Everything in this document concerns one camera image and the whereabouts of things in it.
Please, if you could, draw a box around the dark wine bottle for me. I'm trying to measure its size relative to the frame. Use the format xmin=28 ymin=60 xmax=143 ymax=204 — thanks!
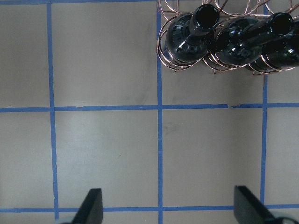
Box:
xmin=210 ymin=16 xmax=262 ymax=66
xmin=165 ymin=4 xmax=220 ymax=63
xmin=245 ymin=19 xmax=299 ymax=73

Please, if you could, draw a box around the copper wire bottle basket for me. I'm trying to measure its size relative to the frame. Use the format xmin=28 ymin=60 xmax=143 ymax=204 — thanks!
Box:
xmin=157 ymin=0 xmax=299 ymax=75

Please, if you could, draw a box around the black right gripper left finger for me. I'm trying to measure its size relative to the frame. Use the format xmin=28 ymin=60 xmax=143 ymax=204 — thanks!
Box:
xmin=71 ymin=188 xmax=103 ymax=224

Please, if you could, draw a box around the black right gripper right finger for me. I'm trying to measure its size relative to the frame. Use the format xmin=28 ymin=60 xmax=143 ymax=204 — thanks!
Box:
xmin=234 ymin=186 xmax=280 ymax=224

